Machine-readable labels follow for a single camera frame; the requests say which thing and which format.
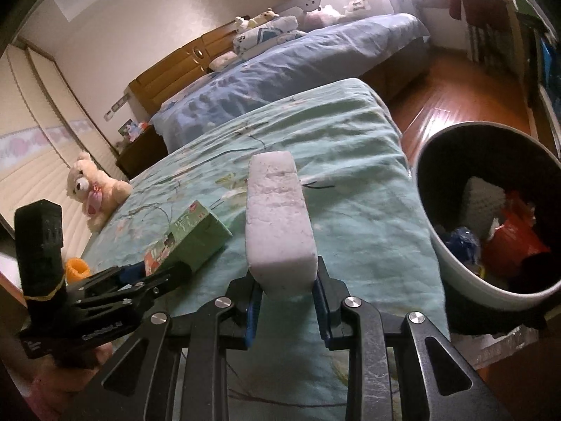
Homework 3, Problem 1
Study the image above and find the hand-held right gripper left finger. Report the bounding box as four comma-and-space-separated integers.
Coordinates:
66, 268, 266, 421

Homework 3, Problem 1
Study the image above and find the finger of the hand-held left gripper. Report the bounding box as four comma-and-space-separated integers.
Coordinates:
87, 261, 194, 317
82, 262, 150, 293

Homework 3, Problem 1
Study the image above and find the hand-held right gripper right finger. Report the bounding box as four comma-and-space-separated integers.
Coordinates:
309, 256, 513, 421

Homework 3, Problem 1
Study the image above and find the green cardboard box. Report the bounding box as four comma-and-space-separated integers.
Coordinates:
144, 201, 233, 278

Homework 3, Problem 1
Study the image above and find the white foam block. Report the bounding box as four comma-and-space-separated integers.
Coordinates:
245, 150, 319, 301

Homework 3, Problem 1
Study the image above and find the white trash bin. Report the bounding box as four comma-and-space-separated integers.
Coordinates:
412, 122, 561, 310

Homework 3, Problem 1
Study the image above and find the white foam fruit net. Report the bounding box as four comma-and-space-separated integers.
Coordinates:
462, 176, 509, 238

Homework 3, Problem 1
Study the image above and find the red snack bag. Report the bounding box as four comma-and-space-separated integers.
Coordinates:
484, 191, 553, 273

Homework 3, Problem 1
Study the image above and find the small orange foam net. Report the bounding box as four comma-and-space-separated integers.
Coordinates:
63, 258, 90, 283

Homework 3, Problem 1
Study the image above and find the cream teddy bear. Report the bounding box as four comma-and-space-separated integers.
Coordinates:
66, 151, 133, 233

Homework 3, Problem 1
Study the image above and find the cream sliding wardrobe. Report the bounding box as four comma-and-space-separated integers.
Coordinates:
0, 39, 128, 273

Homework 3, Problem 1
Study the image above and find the dark wooden nightstand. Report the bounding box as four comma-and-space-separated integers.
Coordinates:
115, 125, 169, 180

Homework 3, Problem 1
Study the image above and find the silver quilted bag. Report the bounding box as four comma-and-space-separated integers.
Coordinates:
473, 325, 544, 369

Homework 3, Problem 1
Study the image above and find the wooden headboard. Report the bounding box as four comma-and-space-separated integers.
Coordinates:
129, 22, 246, 112

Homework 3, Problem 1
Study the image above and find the white pillow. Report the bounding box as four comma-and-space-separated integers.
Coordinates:
208, 51, 239, 73

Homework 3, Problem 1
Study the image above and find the bed with blue cover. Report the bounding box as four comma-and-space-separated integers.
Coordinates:
149, 12, 432, 152

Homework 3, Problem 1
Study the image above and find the folded white blue quilt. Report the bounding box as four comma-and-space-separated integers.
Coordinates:
231, 15, 307, 60

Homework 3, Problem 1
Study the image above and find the yellow plush toy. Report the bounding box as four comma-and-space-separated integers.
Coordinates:
248, 8, 281, 25

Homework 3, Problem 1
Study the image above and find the pink plush toy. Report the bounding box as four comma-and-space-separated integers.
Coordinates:
304, 4, 347, 29

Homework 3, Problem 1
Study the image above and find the dark radiator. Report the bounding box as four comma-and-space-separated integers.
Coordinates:
467, 22, 513, 68

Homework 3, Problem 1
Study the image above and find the wall shelf unit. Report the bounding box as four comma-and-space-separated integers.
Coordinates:
513, 0, 561, 141

